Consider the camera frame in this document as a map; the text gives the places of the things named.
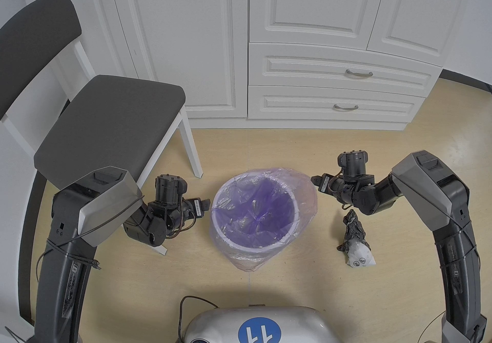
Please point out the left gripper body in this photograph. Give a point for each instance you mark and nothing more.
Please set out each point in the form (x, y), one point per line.
(182, 214)

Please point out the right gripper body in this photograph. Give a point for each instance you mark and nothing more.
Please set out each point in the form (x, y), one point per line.
(344, 191)

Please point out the black white plastic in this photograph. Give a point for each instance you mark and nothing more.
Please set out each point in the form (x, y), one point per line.
(355, 232)

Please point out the purple plastic bag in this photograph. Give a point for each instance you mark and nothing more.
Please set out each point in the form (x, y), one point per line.
(257, 203)

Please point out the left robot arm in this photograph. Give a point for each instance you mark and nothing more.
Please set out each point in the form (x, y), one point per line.
(103, 203)

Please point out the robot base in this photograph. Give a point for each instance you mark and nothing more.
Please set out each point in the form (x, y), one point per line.
(292, 326)

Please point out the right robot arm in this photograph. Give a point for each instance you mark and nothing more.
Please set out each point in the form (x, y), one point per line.
(422, 187)

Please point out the white trash bin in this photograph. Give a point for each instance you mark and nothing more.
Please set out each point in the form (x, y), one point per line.
(230, 247)

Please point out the white chair dark grey seat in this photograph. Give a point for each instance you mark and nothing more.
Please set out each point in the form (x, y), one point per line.
(127, 103)

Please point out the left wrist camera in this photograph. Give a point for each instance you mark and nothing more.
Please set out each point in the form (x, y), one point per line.
(198, 207)

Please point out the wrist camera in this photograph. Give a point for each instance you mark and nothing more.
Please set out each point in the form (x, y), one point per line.
(326, 184)
(198, 207)

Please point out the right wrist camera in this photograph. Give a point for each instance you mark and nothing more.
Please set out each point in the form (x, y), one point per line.
(326, 184)

